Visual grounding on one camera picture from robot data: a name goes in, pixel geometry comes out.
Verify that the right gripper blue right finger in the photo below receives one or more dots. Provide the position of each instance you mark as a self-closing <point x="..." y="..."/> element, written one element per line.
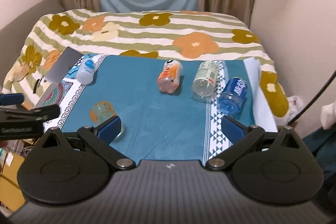
<point x="243" y="139"/>

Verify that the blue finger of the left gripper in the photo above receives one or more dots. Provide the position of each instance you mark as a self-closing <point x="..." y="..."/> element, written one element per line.
<point x="41" y="114"/>
<point x="11" y="99"/>

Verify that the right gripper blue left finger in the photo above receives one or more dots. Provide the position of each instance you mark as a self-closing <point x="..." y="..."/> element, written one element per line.
<point x="99" y="139"/>

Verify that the orange label clear cup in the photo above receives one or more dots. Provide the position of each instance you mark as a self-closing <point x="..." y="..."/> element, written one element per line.
<point x="103" y="115"/>

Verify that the black pen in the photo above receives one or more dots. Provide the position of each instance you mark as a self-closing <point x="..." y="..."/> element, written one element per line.
<point x="37" y="84"/>

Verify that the white sheet under mat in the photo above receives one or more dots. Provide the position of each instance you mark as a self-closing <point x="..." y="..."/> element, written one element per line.
<point x="261" y="111"/>

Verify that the blue plastic bottle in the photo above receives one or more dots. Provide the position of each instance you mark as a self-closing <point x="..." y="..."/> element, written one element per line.
<point x="231" y="100"/>

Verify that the colourful mandala mat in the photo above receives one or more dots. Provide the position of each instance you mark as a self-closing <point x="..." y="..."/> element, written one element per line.
<point x="55" y="93"/>

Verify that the white blue label bottle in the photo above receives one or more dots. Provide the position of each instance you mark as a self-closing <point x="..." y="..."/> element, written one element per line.
<point x="86" y="71"/>

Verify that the clear green label bottle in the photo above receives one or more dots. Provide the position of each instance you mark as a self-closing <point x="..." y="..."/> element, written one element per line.
<point x="204" y="82"/>

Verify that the grey apple laptop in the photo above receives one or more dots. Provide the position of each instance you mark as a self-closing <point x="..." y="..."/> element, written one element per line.
<point x="63" y="65"/>

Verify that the teal woven table mat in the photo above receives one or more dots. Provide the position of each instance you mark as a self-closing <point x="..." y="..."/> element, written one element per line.
<point x="157" y="126"/>

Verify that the orange character plastic bottle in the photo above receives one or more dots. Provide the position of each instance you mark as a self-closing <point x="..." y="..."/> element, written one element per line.
<point x="169" y="78"/>

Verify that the floral striped bed quilt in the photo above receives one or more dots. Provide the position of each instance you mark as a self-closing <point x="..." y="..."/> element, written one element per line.
<point x="181" y="35"/>

